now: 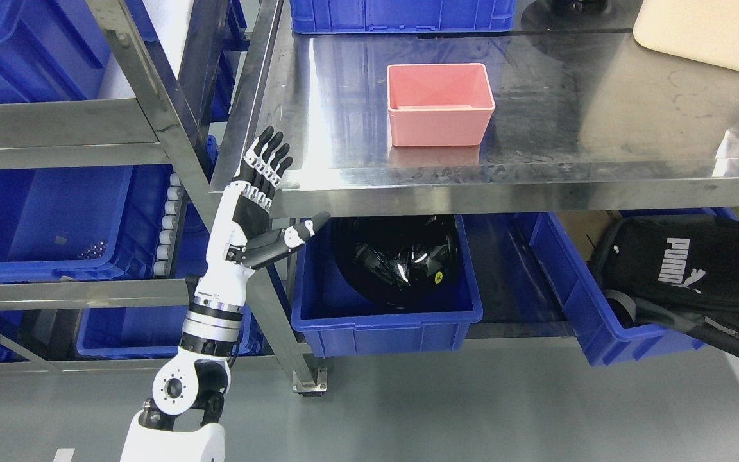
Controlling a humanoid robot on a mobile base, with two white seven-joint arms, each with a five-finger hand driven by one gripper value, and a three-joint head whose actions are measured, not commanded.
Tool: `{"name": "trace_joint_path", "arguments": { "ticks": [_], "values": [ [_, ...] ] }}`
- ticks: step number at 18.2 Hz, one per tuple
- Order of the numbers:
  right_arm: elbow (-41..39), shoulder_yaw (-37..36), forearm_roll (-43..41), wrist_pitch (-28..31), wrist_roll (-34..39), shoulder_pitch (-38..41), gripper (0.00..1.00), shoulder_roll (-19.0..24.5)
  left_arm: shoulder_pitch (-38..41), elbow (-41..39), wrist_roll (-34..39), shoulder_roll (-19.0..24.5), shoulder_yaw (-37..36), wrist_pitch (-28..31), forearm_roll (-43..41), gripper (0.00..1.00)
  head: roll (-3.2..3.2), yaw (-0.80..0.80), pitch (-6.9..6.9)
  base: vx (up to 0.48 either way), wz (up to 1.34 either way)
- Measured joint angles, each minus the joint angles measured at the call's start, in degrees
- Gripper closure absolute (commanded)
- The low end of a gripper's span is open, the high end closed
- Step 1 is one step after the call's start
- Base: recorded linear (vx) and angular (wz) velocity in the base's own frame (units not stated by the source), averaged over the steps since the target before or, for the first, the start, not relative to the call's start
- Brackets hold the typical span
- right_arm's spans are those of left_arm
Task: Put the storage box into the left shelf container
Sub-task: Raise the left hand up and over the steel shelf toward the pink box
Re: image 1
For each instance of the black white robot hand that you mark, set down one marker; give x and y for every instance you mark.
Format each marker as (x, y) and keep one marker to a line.
(242, 241)

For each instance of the pink plastic storage box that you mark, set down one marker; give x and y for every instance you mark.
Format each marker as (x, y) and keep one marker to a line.
(438, 105)

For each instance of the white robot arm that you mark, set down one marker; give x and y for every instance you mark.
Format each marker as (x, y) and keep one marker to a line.
(180, 421)

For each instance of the steel shelf rack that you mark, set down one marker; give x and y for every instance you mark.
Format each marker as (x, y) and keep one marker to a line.
(153, 107)

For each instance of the blue bin middle shelf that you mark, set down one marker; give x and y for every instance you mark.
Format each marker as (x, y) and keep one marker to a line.
(81, 223)

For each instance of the blue bin shelf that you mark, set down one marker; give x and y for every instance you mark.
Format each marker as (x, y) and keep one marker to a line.
(81, 223)
(122, 333)
(50, 51)

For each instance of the blue bin lower shelf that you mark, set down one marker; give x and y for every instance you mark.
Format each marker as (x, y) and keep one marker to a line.
(122, 333)

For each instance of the blue bin upper shelf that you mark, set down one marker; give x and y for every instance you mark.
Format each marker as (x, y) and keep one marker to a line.
(50, 51)

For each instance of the cream plastic container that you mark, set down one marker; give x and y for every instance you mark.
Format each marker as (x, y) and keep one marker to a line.
(702, 31)

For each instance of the blue bin with helmet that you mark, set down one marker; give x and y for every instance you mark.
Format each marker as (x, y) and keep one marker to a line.
(336, 321)

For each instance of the black glossy helmet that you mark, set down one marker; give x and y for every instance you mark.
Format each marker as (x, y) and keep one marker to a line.
(397, 262)

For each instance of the blue bin on table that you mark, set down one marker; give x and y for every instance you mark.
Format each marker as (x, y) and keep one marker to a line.
(401, 17)

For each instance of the steel table cart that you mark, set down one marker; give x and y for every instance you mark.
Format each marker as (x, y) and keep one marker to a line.
(585, 119)

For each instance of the blue bin under table right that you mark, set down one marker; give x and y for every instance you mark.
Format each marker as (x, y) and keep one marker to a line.
(600, 321)

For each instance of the black Puma bag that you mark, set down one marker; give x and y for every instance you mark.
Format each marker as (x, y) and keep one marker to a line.
(678, 271)

